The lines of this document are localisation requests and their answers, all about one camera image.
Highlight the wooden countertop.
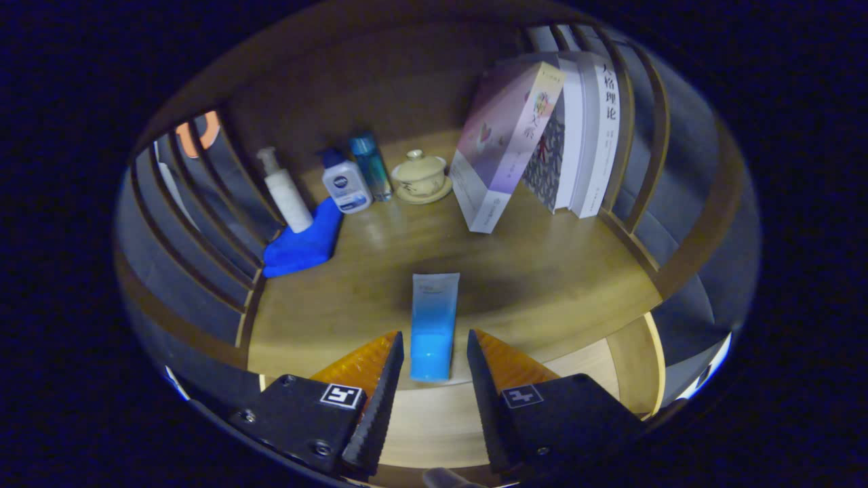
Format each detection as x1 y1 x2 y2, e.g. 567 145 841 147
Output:
248 129 662 390

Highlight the blue folded cloth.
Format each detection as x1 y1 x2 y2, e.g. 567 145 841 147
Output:
262 197 344 279

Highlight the pink and purple book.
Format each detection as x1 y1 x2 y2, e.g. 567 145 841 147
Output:
450 61 566 234

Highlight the blue cosmetic tube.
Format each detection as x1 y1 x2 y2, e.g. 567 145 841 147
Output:
410 273 460 382

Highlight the wooden cabinet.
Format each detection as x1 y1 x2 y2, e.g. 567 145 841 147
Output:
115 0 757 468

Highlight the white spray bottle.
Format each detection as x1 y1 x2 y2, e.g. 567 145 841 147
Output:
256 147 314 234

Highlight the beige lidded tea cup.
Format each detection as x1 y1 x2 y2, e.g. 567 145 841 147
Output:
391 150 453 205

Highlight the teal bottle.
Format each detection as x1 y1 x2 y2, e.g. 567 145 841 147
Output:
349 132 394 202

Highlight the white bottle with blue cap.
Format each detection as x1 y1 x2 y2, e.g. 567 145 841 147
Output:
320 149 373 215

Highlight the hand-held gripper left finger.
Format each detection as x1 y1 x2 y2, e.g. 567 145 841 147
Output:
227 330 406 479

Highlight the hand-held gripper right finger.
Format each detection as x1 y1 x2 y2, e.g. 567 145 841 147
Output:
467 329 645 475

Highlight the white patterned book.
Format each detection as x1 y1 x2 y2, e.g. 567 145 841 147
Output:
522 58 585 212

